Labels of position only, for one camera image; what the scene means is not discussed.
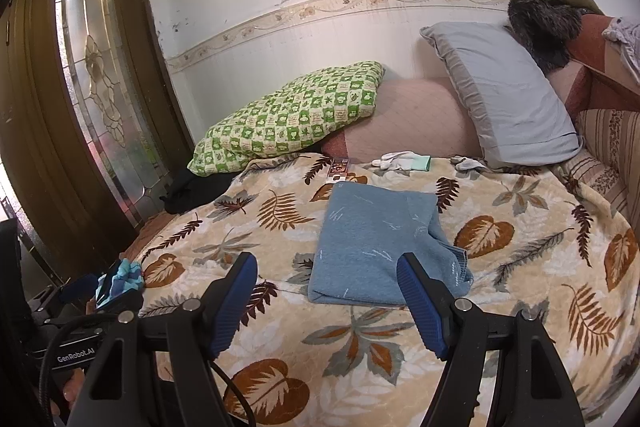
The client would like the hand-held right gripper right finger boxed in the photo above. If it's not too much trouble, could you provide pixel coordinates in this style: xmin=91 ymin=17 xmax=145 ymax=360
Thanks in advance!
xmin=397 ymin=251 xmax=587 ymax=427

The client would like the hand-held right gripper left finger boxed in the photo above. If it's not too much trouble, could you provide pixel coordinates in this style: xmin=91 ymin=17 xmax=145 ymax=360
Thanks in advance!
xmin=65 ymin=251 xmax=260 ymax=427

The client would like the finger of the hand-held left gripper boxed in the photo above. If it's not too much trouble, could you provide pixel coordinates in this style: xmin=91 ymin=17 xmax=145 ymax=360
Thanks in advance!
xmin=96 ymin=258 xmax=147 ymax=309

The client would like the blue knit sweater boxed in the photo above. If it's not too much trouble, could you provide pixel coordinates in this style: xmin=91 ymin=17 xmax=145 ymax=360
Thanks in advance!
xmin=307 ymin=181 xmax=475 ymax=308

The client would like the person's left hand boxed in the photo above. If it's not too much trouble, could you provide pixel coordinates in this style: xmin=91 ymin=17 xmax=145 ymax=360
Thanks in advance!
xmin=50 ymin=367 xmax=91 ymax=419

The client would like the beige leaf print blanket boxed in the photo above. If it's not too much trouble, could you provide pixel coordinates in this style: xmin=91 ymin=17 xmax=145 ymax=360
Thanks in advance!
xmin=120 ymin=154 xmax=640 ymax=427

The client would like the black cloth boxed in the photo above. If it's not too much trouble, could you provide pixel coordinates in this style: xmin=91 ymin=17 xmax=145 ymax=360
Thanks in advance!
xmin=160 ymin=168 xmax=242 ymax=216

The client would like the white and mint sock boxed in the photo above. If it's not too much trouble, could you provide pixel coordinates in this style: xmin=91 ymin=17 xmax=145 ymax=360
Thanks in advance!
xmin=372 ymin=150 xmax=432 ymax=172

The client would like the grey white sock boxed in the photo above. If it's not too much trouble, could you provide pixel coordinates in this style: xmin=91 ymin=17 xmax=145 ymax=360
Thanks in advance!
xmin=452 ymin=155 xmax=489 ymax=172

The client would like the small printed carton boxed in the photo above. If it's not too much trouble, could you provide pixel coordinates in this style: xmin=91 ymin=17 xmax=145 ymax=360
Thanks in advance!
xmin=325 ymin=157 xmax=354 ymax=183

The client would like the pink quilted bolster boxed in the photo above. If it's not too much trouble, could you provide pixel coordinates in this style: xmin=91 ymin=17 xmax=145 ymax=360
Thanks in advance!
xmin=320 ymin=77 xmax=484 ymax=166

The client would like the green checkered pillow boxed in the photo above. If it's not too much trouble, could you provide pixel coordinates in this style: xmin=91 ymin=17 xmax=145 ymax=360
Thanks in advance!
xmin=187 ymin=61 xmax=387 ymax=178

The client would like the brown door with stained glass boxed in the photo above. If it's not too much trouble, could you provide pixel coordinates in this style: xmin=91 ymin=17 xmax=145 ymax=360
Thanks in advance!
xmin=0 ymin=0 xmax=197 ymax=270

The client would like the grey pillow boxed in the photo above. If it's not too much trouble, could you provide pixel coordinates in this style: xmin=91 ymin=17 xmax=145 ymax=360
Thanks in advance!
xmin=420 ymin=22 xmax=584 ymax=169

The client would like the striped upholstered headboard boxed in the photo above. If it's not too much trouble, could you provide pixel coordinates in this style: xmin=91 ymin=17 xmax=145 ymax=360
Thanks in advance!
xmin=545 ymin=12 xmax=640 ymax=228

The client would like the dark fur hat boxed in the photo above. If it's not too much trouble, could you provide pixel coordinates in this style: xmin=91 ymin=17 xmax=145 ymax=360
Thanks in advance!
xmin=507 ymin=0 xmax=584 ymax=74

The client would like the light grey cloth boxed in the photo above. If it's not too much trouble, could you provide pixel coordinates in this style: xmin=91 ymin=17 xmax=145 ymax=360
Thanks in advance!
xmin=602 ymin=17 xmax=640 ymax=84

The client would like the black cable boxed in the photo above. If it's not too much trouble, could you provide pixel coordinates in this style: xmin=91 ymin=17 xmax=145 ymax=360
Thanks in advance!
xmin=214 ymin=358 xmax=255 ymax=427

